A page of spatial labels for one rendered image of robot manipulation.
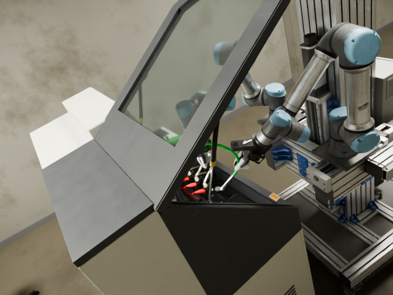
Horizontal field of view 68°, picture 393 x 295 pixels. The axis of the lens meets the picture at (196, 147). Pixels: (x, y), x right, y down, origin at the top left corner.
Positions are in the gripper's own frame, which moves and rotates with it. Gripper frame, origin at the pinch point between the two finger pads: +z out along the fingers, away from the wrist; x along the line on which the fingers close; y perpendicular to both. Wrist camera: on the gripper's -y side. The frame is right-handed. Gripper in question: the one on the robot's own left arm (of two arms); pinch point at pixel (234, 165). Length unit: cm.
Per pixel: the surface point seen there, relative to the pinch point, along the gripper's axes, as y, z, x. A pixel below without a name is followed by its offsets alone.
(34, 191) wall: -104, 246, 121
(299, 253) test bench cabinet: 51, 25, -26
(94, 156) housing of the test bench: -62, 19, 2
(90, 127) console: -67, 23, 23
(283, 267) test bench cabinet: 41, 30, -33
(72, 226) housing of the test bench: -64, 9, -38
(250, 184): 22.4, 17.9, 7.2
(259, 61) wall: 123, 59, 267
